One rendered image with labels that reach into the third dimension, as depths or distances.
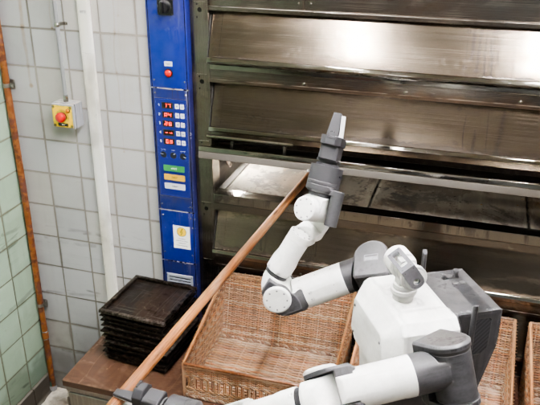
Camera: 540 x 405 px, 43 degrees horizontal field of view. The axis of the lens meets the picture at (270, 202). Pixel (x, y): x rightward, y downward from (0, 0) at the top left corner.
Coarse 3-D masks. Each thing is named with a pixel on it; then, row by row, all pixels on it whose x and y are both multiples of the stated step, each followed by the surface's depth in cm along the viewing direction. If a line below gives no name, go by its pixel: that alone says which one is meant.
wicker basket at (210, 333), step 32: (224, 288) 283; (256, 288) 280; (224, 320) 286; (288, 320) 278; (320, 320) 275; (192, 352) 255; (224, 352) 276; (256, 352) 277; (288, 352) 277; (320, 352) 276; (192, 384) 258; (224, 384) 246; (256, 384) 242; (288, 384) 237
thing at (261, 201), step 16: (224, 192) 275; (240, 192) 275; (272, 208) 268; (288, 208) 266; (352, 208) 262; (368, 208) 262; (384, 224) 257; (400, 224) 255; (416, 224) 253; (432, 224) 251; (448, 224) 250; (464, 224) 250; (480, 224) 250; (496, 224) 250; (496, 240) 247; (512, 240) 245; (528, 240) 243
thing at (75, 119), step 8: (56, 104) 270; (64, 104) 270; (72, 104) 269; (80, 104) 274; (56, 112) 272; (64, 112) 271; (72, 112) 270; (80, 112) 275; (72, 120) 271; (80, 120) 275; (72, 128) 272
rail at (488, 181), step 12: (252, 156) 246; (264, 156) 244; (276, 156) 243; (288, 156) 242; (360, 168) 235; (372, 168) 234; (384, 168) 233; (396, 168) 232; (456, 180) 227; (468, 180) 226; (480, 180) 225; (492, 180) 224; (504, 180) 223
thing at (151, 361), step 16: (304, 176) 282; (256, 240) 233; (240, 256) 222; (224, 272) 212; (208, 288) 203; (192, 320) 191; (176, 336) 183; (160, 352) 176; (144, 368) 170; (128, 384) 164; (112, 400) 159
